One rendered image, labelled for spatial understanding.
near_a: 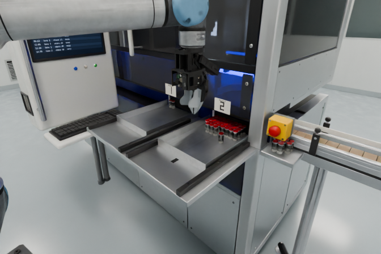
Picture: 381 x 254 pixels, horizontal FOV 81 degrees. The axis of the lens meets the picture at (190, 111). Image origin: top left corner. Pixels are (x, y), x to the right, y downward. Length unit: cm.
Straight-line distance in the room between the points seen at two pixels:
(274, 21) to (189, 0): 43
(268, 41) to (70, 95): 110
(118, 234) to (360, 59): 497
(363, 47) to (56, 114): 509
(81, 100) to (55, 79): 19
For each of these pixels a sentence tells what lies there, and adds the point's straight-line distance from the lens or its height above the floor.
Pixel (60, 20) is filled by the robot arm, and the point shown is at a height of 137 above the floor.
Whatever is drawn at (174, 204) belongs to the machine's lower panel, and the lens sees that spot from 162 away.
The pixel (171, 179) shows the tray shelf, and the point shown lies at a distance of 77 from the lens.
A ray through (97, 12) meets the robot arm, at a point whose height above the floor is 138.
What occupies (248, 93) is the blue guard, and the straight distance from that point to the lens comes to 89.
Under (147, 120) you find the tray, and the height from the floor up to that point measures 88.
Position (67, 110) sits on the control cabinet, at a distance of 147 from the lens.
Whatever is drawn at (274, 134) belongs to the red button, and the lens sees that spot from 85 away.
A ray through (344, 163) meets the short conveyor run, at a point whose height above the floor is 90.
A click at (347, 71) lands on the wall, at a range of 548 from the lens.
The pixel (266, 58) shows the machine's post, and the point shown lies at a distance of 83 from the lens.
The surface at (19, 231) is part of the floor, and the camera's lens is 213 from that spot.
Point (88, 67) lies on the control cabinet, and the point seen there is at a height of 111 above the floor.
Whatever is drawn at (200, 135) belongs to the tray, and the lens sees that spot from 101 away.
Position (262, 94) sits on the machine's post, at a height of 111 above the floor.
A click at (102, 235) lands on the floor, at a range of 184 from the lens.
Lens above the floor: 137
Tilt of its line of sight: 22 degrees down
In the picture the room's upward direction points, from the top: straight up
